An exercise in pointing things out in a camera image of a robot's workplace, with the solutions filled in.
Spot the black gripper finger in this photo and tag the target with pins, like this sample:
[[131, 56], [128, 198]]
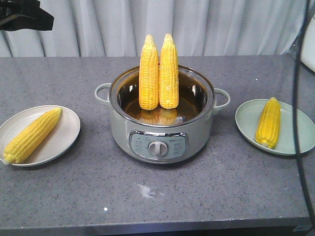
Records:
[[24, 14]]

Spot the cream white plate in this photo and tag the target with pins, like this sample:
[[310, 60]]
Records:
[[58, 141]]

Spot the yellow corn cob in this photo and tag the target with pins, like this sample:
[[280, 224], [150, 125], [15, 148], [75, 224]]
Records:
[[168, 74], [148, 75], [268, 129], [26, 142]]

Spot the green electric cooking pot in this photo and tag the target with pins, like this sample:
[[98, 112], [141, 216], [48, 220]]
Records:
[[162, 136]]

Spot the grey curtain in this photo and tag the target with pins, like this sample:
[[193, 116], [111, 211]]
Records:
[[117, 28]]

